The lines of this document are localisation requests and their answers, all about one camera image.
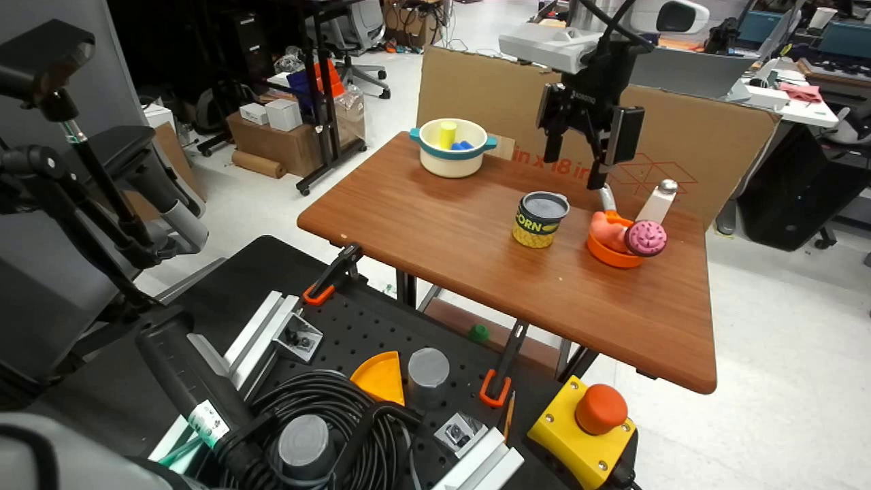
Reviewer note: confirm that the cardboard panel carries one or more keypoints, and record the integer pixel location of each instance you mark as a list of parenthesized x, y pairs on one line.
[(481, 100)]

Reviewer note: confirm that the white box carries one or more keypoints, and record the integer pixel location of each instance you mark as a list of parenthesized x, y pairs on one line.
[(285, 112)]

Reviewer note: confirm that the green ball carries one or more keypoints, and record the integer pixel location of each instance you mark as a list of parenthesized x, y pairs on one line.
[(481, 333)]

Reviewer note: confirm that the blue block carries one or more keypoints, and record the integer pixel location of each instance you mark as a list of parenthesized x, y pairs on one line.
[(465, 146)]

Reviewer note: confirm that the metal corner bracket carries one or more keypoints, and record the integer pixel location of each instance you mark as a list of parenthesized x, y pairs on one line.
[(300, 338)]

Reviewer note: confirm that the black camera on stand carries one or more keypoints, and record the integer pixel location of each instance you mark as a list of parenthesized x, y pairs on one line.
[(43, 57)]

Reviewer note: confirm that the black office chair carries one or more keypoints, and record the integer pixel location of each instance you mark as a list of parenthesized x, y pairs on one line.
[(800, 191)]

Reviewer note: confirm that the grey cylinder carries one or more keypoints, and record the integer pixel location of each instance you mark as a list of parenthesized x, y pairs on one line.
[(304, 446), (429, 368)]

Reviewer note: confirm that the black padded tube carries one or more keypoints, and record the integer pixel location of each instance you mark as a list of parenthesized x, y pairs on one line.
[(182, 372)]

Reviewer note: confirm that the cardboard tube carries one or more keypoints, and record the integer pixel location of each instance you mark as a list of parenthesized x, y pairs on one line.
[(258, 165)]

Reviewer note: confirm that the grey rounded housing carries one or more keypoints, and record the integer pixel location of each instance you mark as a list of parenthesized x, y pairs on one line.
[(63, 453)]

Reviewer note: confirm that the grey partition panel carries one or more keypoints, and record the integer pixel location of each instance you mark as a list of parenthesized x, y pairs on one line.
[(698, 73)]

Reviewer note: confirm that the yellow labelled can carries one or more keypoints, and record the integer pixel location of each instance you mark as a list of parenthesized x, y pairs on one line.
[(534, 236)]

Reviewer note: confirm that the grey metal table leg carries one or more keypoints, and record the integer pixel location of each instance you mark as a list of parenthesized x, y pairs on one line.
[(406, 289)]

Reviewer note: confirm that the black metal rack stand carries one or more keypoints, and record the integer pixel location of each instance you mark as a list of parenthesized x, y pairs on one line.
[(326, 111)]

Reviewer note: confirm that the orange wedge piece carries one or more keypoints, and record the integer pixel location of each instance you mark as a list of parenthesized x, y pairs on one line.
[(382, 380)]

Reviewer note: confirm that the orange pencil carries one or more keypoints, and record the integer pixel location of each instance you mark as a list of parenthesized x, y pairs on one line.
[(510, 417)]

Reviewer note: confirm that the black perforated board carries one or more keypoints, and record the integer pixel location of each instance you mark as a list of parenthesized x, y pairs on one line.
[(382, 318)]

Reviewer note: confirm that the yellow emergency stop box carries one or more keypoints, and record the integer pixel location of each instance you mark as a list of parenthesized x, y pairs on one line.
[(568, 438)]

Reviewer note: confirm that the pink ball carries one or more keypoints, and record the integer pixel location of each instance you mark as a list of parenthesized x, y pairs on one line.
[(647, 238)]

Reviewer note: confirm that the orange bowl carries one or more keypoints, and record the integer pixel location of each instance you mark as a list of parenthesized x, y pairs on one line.
[(606, 255)]

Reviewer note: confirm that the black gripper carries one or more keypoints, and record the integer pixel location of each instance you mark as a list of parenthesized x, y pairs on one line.
[(594, 97)]

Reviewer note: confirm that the yellow block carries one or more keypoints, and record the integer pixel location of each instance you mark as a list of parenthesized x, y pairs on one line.
[(447, 134)]

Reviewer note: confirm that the aluminium extrusion rail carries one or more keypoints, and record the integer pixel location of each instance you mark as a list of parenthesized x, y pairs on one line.
[(263, 330), (487, 465)]

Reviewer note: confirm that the white desk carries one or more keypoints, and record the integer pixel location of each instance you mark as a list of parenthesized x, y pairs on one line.
[(800, 107)]

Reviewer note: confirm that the cardboard box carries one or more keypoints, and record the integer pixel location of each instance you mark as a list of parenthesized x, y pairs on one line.
[(296, 146)]

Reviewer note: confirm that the white bottle grey cap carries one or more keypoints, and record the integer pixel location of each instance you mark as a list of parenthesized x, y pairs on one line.
[(658, 202)]

